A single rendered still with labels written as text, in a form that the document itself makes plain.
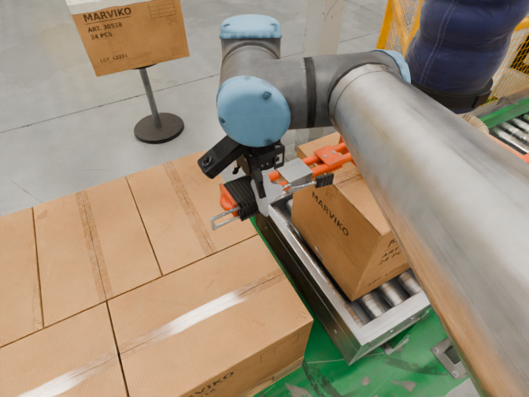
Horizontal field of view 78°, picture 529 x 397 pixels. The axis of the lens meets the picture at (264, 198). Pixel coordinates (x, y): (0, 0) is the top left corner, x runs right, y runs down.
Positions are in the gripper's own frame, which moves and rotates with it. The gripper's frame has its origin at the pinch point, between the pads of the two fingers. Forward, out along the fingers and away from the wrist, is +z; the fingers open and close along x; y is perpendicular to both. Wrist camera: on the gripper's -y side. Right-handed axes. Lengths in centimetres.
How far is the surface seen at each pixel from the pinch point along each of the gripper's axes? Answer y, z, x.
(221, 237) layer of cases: 1, 54, 29
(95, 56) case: -13, 34, 171
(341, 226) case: 28.7, 25.0, -4.8
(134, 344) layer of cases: -40, 54, 5
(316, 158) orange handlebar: 20.7, -0.5, 2.0
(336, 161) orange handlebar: 23.6, -1.4, -2.1
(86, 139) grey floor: -40, 108, 206
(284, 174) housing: 10.2, -1.5, 0.4
